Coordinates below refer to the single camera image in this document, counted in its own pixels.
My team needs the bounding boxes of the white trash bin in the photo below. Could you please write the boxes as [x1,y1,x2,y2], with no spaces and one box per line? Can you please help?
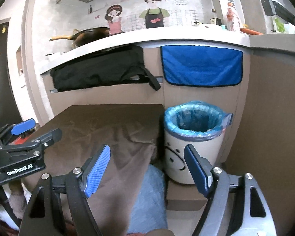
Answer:
[164,131,225,185]

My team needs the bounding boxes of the blue trash bag liner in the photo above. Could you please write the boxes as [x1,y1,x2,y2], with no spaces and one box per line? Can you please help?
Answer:
[163,101,233,142]

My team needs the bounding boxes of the white kitchen countertop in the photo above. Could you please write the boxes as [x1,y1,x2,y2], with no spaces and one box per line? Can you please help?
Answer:
[39,24,295,76]

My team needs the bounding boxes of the black refrigerator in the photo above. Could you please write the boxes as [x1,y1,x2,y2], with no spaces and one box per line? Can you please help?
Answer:
[0,22,22,127]

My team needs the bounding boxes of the light blue cloth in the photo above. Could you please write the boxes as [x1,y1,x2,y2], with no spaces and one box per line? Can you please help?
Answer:
[127,164,168,234]

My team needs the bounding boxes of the black cloth bag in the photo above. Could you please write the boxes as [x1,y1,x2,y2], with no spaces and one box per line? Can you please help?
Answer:
[50,45,161,92]

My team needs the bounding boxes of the dark wok pan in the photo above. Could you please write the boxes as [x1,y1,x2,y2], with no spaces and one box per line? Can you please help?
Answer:
[49,27,110,47]

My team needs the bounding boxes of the blue hanging towel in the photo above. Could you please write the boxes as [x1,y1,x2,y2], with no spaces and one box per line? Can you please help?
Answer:
[160,45,243,88]

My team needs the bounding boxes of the orange carrot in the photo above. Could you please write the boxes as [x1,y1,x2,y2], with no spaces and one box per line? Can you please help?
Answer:
[240,28,263,35]

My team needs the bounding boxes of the orange capped bottle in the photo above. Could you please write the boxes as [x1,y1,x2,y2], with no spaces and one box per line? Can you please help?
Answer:
[226,2,238,31]

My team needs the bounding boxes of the black utensil holder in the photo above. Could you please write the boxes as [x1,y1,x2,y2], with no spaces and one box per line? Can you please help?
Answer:
[261,0,295,26]

